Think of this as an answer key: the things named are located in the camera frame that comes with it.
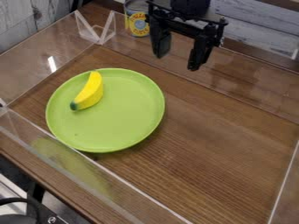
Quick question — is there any yellow labelled tin can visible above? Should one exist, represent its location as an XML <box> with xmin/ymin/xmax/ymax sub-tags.
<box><xmin>124</xmin><ymin>0</ymin><xmax>149</xmax><ymax>38</ymax></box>

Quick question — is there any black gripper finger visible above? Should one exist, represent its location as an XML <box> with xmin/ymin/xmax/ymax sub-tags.
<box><xmin>149</xmin><ymin>18</ymin><xmax>172</xmax><ymax>59</ymax></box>
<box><xmin>186</xmin><ymin>33</ymin><xmax>213</xmax><ymax>71</ymax></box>

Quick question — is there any black cable on floor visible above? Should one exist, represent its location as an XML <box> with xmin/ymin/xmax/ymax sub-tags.
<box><xmin>0</xmin><ymin>197</ymin><xmax>43</xmax><ymax>224</ymax></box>

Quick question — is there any yellow toy banana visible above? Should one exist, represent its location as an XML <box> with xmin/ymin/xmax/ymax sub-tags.
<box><xmin>69</xmin><ymin>71</ymin><xmax>104</xmax><ymax>111</ymax></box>

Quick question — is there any clear acrylic barrier wall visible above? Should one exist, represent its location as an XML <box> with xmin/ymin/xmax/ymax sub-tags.
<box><xmin>0</xmin><ymin>99</ymin><xmax>192</xmax><ymax>224</ymax></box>

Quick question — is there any black metal table bracket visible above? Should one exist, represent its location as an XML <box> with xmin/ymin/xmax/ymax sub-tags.
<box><xmin>25</xmin><ymin>182</ymin><xmax>68</xmax><ymax>224</ymax></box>

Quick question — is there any clear acrylic corner bracket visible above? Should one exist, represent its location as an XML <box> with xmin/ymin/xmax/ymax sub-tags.
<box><xmin>74</xmin><ymin>10</ymin><xmax>116</xmax><ymax>46</ymax></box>

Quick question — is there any green round plate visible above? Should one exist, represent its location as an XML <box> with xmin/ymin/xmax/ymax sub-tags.
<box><xmin>45</xmin><ymin>68</ymin><xmax>165</xmax><ymax>153</ymax></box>

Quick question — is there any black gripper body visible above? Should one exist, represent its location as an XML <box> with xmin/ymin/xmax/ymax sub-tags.
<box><xmin>145</xmin><ymin>0</ymin><xmax>229</xmax><ymax>39</ymax></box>

